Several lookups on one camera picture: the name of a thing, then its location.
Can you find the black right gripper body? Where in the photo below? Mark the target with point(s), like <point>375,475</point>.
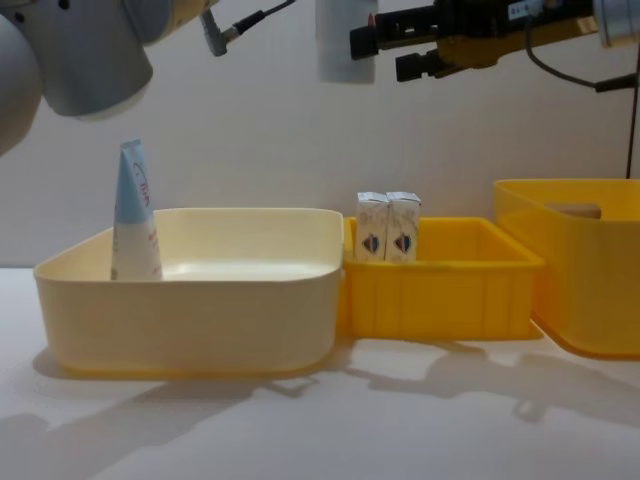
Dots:
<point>550,12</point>

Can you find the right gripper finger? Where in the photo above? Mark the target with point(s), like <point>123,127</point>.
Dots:
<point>415,67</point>
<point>400,27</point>

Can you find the white translucent plastic bottle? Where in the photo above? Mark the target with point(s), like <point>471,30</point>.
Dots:
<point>334,50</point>

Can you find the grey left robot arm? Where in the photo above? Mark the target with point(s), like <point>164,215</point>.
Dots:
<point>75,65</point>

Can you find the small white carton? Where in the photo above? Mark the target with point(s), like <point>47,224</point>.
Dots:
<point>371,227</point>
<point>402,227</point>

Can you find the small yellow plastic bin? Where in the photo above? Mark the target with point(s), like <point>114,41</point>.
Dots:
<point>440,295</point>

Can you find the large yellow plastic bin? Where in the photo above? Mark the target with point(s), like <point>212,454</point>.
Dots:
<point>590,280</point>

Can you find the white and blue tube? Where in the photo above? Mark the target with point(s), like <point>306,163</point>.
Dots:
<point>134,225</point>

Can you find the cream plastic bin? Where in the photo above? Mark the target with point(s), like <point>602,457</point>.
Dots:
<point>200,320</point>

